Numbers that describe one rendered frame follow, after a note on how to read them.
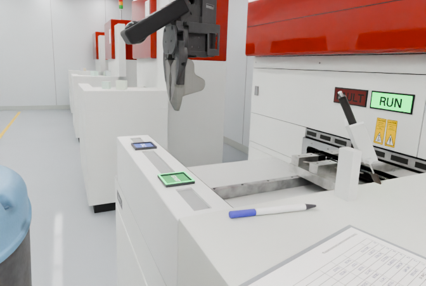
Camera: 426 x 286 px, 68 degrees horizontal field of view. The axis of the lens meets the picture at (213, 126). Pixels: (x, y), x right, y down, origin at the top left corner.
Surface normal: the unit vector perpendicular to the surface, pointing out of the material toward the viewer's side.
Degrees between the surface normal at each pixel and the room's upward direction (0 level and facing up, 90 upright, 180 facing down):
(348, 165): 90
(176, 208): 0
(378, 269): 0
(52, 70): 90
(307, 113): 90
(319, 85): 90
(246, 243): 0
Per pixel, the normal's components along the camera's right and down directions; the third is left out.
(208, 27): 0.43, 0.18
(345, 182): -0.90, 0.05
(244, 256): 0.04, -0.98
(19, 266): 1.00, 0.04
